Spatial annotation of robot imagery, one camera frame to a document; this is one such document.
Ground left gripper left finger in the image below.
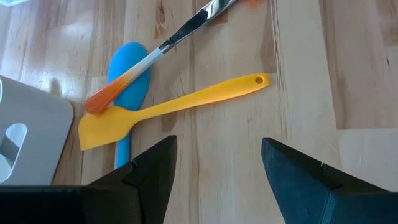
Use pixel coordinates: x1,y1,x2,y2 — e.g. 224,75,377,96
0,136,178,224

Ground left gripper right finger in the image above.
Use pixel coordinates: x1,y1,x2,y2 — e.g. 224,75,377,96
261,137,398,224

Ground yellow silicone spatula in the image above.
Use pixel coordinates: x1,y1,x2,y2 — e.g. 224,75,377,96
78,72,271,152

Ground blue silicone spoon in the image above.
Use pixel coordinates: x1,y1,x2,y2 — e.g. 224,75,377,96
106,41,152,170

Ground orange and white handled knife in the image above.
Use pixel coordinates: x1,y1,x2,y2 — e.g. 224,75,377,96
85,0,239,116

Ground clear plastic bin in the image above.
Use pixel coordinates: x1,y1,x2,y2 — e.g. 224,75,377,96
0,0,30,7

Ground white plastic handled bin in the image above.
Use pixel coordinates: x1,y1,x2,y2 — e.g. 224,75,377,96
0,74,75,187

